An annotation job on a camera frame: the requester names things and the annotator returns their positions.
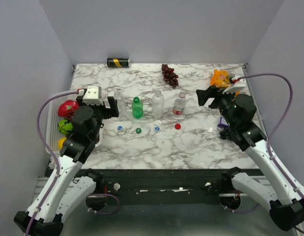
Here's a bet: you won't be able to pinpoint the orange fruit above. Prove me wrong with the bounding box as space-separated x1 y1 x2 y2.
57 137 67 150

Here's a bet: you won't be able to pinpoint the small dark grapes bunch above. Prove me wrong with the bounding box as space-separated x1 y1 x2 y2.
220 129 232 141

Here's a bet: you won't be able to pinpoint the black gold battery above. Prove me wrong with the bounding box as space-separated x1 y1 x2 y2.
107 58 131 68

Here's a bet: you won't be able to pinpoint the purple small box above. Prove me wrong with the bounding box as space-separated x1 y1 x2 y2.
217 116 229 128

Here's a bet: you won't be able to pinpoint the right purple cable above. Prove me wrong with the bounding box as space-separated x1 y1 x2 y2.
236 73 304 236

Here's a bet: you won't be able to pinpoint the clear bottle blue cap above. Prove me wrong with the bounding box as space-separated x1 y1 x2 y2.
151 90 165 118

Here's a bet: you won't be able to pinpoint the green plastic bottle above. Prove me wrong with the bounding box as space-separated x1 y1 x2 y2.
132 97 143 118

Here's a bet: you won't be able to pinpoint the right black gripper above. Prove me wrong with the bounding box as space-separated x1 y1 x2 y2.
196 84 239 128

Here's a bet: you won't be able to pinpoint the orange snack bag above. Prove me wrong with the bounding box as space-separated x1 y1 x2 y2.
210 69 235 89

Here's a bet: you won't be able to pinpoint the clear bottle red cap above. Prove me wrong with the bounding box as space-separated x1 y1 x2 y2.
172 92 186 115

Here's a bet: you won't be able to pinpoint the basket grapes bunch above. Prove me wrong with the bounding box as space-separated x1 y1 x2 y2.
64 112 74 122
95 134 101 146

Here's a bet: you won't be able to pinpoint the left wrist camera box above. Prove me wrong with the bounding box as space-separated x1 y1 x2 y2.
78 86 103 105

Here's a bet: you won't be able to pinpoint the dark grapes on table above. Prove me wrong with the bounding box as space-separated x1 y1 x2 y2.
161 64 179 88

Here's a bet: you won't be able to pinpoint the black mounting rail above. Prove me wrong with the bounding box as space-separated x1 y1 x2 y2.
45 168 270 206

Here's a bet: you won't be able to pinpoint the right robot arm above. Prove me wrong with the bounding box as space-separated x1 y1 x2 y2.
196 86 304 231

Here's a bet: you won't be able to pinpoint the green watermelon toy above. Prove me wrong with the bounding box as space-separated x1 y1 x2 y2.
57 119 73 135

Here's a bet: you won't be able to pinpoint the basket grapes upper bunch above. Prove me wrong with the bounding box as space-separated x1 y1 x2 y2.
64 112 74 122

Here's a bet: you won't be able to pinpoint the white plastic basket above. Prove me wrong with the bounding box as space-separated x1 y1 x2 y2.
45 100 103 155

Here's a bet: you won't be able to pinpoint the basket grapes lower bunch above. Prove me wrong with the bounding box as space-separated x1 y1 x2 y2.
95 134 101 146

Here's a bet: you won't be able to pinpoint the blue white bottle cap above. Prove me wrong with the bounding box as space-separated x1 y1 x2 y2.
117 125 124 132

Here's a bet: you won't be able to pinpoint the red dragon fruit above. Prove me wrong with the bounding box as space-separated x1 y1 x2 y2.
57 100 79 117

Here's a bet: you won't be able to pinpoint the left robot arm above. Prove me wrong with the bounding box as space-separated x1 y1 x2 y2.
14 95 119 236

